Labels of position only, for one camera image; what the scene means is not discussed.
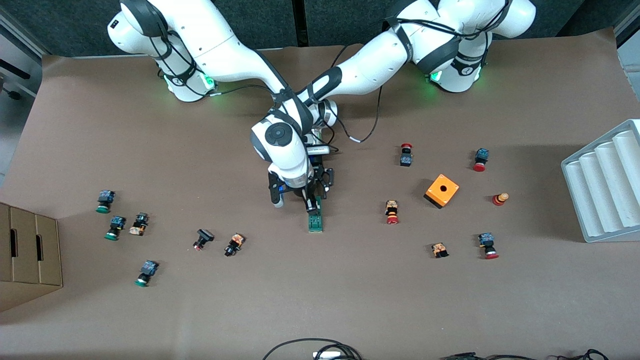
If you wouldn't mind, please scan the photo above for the grey ribbed tray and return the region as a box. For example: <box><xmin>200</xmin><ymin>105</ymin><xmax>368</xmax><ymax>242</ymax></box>
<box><xmin>561</xmin><ymin>119</ymin><xmax>640</xmax><ymax>244</ymax></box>

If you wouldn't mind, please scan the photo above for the green load switch white slider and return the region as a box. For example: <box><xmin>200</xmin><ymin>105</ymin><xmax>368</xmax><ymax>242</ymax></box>
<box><xmin>307</xmin><ymin>197</ymin><xmax>325</xmax><ymax>234</ymax></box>

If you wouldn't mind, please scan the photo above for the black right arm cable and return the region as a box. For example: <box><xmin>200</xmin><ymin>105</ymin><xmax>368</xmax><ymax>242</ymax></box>
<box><xmin>209</xmin><ymin>82</ymin><xmax>281</xmax><ymax>101</ymax></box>

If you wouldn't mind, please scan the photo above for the orange button enclosure box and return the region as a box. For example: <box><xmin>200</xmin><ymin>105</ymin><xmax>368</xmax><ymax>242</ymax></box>
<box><xmin>423</xmin><ymin>173</ymin><xmax>460</xmax><ymax>210</ymax></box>

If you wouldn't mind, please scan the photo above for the green push button blue block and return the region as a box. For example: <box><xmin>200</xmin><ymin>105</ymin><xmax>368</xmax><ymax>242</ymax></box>
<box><xmin>134</xmin><ymin>260</ymin><xmax>160</xmax><ymax>288</ymax></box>
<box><xmin>104</xmin><ymin>216</ymin><xmax>127</xmax><ymax>241</ymax></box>
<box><xmin>96</xmin><ymin>190</ymin><xmax>117</xmax><ymax>214</ymax></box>

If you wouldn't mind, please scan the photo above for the black curly cable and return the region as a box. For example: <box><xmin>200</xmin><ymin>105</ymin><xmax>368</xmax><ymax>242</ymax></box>
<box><xmin>557</xmin><ymin>348</ymin><xmax>611</xmax><ymax>360</ymax></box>

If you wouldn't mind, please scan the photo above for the black selector switch orange block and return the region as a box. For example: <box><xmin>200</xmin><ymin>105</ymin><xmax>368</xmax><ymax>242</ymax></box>
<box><xmin>224</xmin><ymin>233</ymin><xmax>246</xmax><ymax>258</ymax></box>

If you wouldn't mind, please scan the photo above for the black square button red base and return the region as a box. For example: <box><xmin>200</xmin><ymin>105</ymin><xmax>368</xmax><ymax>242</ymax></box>
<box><xmin>193</xmin><ymin>228</ymin><xmax>215</xmax><ymax>251</ymax></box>

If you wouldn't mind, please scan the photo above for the black looped cable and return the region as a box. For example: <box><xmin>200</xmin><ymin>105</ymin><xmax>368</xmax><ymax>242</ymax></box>
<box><xmin>262</xmin><ymin>338</ymin><xmax>363</xmax><ymax>360</ymax></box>

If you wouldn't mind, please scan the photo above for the black cable with connector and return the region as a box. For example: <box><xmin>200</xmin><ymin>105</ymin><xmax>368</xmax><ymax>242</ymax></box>
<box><xmin>440</xmin><ymin>352</ymin><xmax>541</xmax><ymax>360</ymax></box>

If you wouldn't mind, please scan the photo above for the brown paper table cover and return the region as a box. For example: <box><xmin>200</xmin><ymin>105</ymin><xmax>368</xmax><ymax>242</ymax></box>
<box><xmin>0</xmin><ymin>27</ymin><xmax>640</xmax><ymax>360</ymax></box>

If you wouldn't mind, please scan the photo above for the black vertical post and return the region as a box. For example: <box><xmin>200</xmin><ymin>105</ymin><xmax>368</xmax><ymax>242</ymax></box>
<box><xmin>291</xmin><ymin>0</ymin><xmax>309</xmax><ymax>47</ymax></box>

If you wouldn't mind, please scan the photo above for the cardboard box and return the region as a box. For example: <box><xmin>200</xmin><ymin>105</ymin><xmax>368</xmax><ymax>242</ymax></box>
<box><xmin>0</xmin><ymin>202</ymin><xmax>64</xmax><ymax>313</ymax></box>

